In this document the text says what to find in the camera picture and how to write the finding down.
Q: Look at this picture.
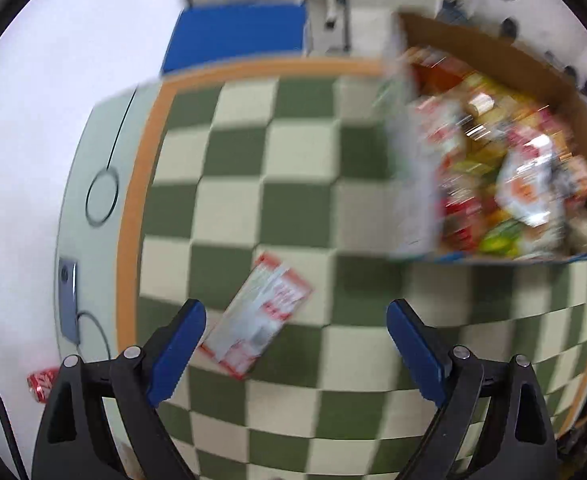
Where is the blue pad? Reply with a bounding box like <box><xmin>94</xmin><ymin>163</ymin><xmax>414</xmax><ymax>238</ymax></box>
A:
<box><xmin>160</xmin><ymin>2</ymin><xmax>308</xmax><ymax>77</ymax></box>

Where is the cardboard box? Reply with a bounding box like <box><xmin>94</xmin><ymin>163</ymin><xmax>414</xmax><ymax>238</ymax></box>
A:
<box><xmin>373</xmin><ymin>10</ymin><xmax>587</xmax><ymax>263</ymax></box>

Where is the thin dark cable loop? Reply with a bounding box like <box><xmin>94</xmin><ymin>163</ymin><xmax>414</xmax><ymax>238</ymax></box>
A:
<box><xmin>84</xmin><ymin>87</ymin><xmax>139</xmax><ymax>227</ymax></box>

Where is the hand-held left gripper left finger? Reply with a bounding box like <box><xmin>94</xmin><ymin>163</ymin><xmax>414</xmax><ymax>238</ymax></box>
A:
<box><xmin>30</xmin><ymin>298</ymin><xmax>208</xmax><ymax>480</ymax></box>

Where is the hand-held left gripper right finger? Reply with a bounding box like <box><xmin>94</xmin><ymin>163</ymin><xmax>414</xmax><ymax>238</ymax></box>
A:
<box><xmin>386</xmin><ymin>298</ymin><xmax>559</xmax><ymax>480</ymax></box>

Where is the red white packet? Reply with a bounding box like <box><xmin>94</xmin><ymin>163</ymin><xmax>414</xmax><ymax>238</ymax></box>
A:
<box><xmin>200</xmin><ymin>252</ymin><xmax>314</xmax><ymax>380</ymax></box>

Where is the grey flat device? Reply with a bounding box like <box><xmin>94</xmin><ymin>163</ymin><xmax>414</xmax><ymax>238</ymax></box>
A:
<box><xmin>57</xmin><ymin>257</ymin><xmax>80</xmax><ymax>338</ymax></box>

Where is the green cream checkered tablecloth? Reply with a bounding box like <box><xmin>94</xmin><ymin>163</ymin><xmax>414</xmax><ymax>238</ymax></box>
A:
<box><xmin>117</xmin><ymin>57</ymin><xmax>587</xmax><ymax>480</ymax></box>

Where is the red drink can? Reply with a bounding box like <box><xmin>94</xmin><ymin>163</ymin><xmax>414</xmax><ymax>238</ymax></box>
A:
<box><xmin>27</xmin><ymin>367</ymin><xmax>61</xmax><ymax>403</ymax></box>

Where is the pile of snack packets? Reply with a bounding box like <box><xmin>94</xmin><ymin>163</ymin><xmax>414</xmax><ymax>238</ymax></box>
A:
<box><xmin>408</xmin><ymin>47</ymin><xmax>587</xmax><ymax>260</ymax></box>

